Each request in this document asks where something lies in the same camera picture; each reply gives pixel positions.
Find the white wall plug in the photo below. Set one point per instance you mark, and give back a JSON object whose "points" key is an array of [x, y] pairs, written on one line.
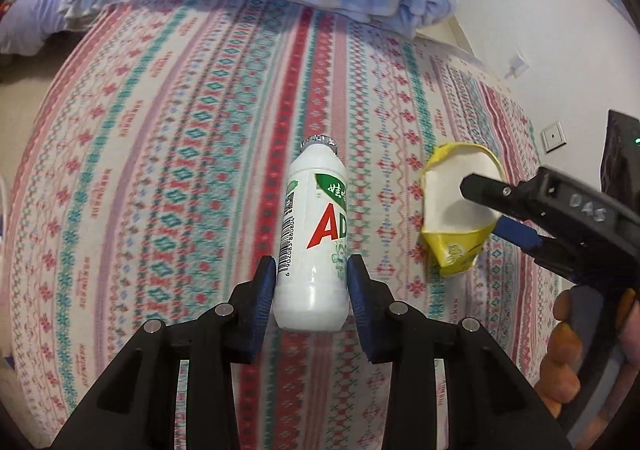
{"points": [[517, 64]]}

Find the yellow paper cup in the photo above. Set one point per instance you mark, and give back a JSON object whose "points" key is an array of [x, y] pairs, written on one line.
{"points": [[450, 200]]}

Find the striped patterned blanket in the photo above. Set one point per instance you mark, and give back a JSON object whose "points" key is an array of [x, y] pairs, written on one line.
{"points": [[175, 154]]}

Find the person's right hand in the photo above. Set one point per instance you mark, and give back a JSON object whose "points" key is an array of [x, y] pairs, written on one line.
{"points": [[565, 325]]}

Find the white drink bottle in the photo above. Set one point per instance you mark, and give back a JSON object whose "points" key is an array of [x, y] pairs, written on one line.
{"points": [[310, 280]]}

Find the purple bed sheet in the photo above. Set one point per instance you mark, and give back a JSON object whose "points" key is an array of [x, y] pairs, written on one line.
{"points": [[35, 14]]}

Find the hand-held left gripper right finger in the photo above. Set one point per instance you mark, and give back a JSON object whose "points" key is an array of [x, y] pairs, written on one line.
{"points": [[357, 300]]}

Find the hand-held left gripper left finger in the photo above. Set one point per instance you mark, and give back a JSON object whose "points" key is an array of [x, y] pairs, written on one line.
{"points": [[265, 290]]}

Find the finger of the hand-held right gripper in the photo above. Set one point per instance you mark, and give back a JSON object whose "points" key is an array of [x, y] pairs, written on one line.
{"points": [[520, 234], [487, 192]]}

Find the white wall socket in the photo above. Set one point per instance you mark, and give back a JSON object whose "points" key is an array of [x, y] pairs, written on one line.
{"points": [[552, 137]]}

